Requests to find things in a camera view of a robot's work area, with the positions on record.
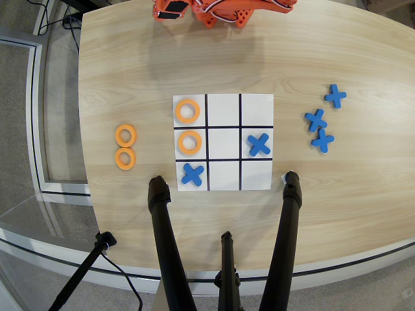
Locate dark furniture base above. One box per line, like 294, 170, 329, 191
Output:
60, 0, 130, 16

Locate grey metal floor frame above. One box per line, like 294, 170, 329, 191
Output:
0, 27, 93, 198

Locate black stand cable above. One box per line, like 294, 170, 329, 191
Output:
100, 251, 143, 311

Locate orange foam ring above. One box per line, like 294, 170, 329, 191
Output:
174, 98, 201, 124
114, 124, 138, 148
177, 130, 203, 154
114, 147, 137, 170

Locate black floor cables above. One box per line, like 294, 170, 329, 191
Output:
32, 0, 82, 51

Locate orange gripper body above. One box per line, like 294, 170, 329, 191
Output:
152, 0, 193, 22

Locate white tic-tac-toe board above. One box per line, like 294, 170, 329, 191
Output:
172, 93, 275, 192

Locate blue foam cross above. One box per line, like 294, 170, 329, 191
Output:
324, 84, 348, 109
181, 163, 206, 188
304, 108, 328, 133
311, 128, 335, 154
247, 133, 272, 156

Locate brown cardboard box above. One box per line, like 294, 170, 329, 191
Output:
362, 0, 415, 17

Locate short black tripod leg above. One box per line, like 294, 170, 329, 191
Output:
213, 231, 243, 311

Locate thin black stand pole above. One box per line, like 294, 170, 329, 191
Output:
47, 231, 117, 311

